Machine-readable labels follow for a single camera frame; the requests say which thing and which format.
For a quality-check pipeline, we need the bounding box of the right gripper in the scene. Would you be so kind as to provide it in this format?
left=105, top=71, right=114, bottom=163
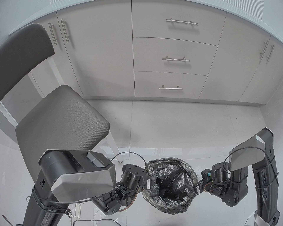
left=185, top=181, right=214, bottom=196

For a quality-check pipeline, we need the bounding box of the beige cabinet with drawers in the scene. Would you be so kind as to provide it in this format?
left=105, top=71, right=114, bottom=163
left=29, top=0, right=283, bottom=105

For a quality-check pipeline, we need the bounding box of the black plastic bag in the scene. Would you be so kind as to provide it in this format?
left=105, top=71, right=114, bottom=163
left=141, top=157, right=198, bottom=214

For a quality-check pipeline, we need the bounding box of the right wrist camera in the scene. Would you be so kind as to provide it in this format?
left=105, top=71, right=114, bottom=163
left=202, top=169, right=212, bottom=183

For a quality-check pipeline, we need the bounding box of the grey chair with white frame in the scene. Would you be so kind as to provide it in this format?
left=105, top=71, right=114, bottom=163
left=0, top=23, right=119, bottom=183

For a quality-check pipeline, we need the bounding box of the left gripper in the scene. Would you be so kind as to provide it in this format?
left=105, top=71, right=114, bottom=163
left=143, top=173, right=165, bottom=191

